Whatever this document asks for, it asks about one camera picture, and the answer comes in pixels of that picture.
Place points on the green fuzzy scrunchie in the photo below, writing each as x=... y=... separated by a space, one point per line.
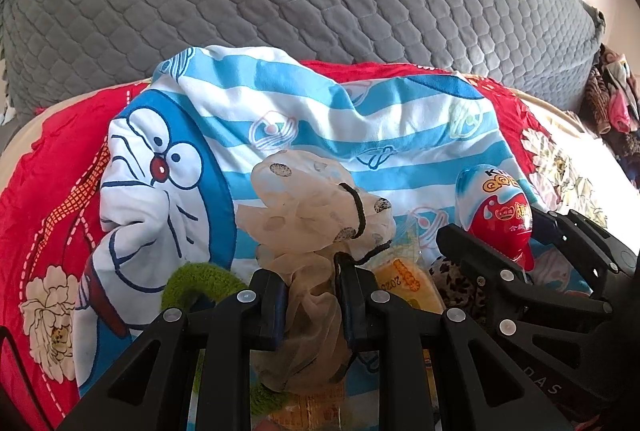
x=200 y=278

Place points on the red floral blanket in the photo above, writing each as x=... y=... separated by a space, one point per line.
x=50 y=171

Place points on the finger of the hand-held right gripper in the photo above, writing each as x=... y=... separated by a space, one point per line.
x=565 y=231
x=480 y=261

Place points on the red egg-shaped candy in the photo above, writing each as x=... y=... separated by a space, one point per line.
x=492 y=206

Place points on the pile of clothes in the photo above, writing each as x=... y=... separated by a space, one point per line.
x=612 y=101

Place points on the blue striped cartoon cloth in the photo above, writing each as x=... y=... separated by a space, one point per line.
x=300 y=111

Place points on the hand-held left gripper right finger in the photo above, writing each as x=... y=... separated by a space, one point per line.
x=347 y=306

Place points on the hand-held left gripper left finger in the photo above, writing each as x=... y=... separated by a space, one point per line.
x=277 y=311

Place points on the leopard print scrunchie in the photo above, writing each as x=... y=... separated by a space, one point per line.
x=457 y=283

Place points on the beige sheer scrunchie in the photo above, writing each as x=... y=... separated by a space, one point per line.
x=300 y=211

